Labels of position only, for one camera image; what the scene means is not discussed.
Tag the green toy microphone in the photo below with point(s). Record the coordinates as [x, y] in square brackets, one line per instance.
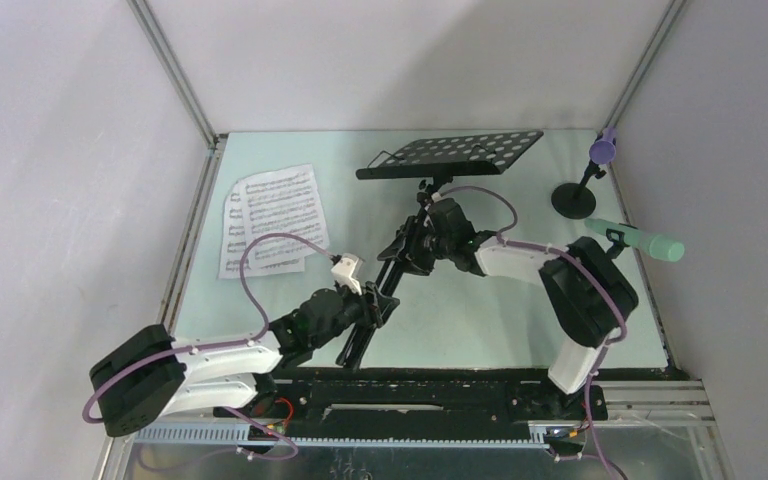
[623, 236]

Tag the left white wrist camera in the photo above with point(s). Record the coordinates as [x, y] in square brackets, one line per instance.
[345, 271]

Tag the aluminium frame rail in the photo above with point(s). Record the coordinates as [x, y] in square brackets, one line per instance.
[171, 305]

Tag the black music stand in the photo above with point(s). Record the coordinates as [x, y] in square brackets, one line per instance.
[436, 162]

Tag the white sheet music page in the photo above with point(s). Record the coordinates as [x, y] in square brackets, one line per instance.
[234, 243]
[282, 211]

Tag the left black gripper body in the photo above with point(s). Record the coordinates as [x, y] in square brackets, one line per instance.
[354, 310]

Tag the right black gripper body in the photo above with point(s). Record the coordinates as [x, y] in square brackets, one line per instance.
[429, 244]

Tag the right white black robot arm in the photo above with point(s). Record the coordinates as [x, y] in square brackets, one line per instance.
[590, 296]

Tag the purple toy microphone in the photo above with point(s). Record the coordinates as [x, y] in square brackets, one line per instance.
[603, 150]

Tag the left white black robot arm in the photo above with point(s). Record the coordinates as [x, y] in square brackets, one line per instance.
[152, 374]

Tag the black round microphone stand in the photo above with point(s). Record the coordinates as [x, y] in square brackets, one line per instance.
[575, 200]

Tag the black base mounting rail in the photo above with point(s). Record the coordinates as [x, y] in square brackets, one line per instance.
[434, 407]

